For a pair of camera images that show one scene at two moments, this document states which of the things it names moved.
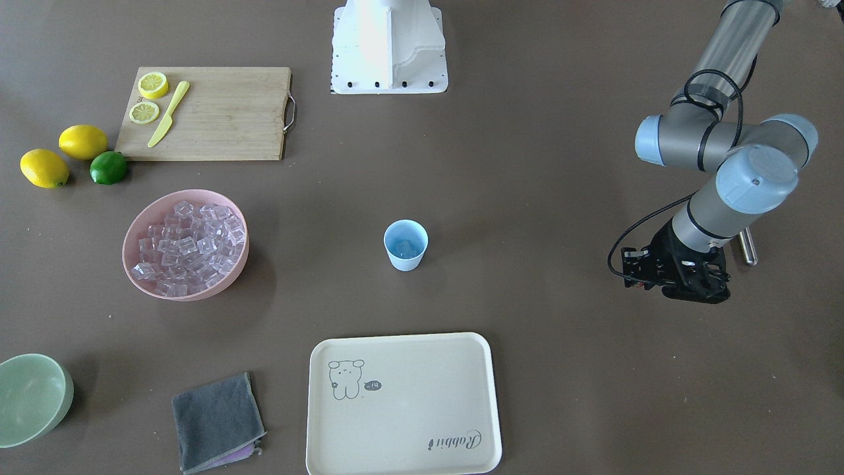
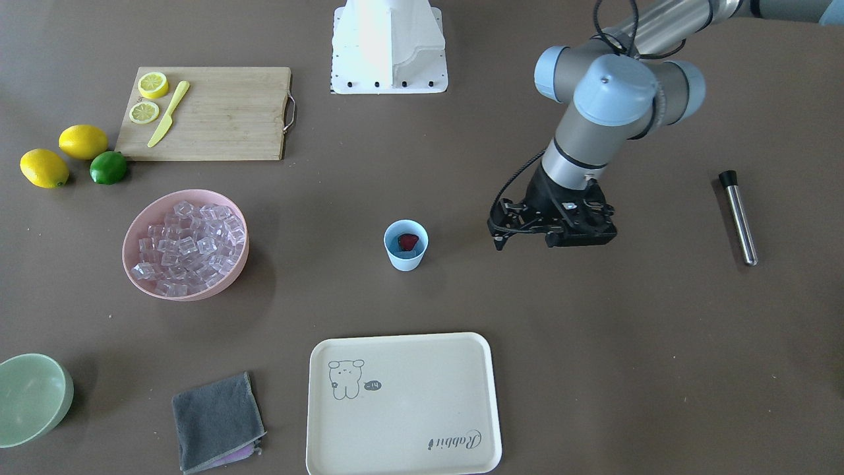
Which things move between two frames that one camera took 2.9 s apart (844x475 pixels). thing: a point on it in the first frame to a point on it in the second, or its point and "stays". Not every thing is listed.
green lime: [108, 167] stays
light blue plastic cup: [405, 241] stays
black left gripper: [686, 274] to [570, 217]
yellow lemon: [83, 142] stays
